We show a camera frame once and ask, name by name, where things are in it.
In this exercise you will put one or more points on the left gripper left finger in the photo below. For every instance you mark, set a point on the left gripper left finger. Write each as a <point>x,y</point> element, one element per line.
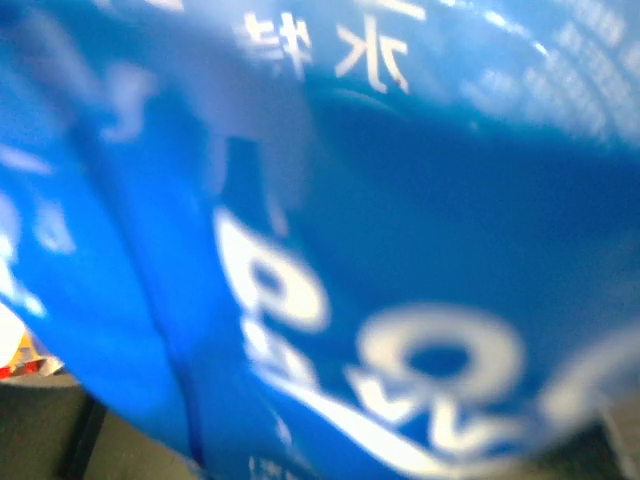
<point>63,433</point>

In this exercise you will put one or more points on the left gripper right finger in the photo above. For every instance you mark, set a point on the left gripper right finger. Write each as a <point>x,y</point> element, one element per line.
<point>607,450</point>

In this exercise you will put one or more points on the blue bottle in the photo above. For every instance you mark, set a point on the blue bottle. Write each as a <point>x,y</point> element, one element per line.
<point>329,239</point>

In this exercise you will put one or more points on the red snack bag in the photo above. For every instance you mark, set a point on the red snack bag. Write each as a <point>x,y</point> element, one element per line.
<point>31,359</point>

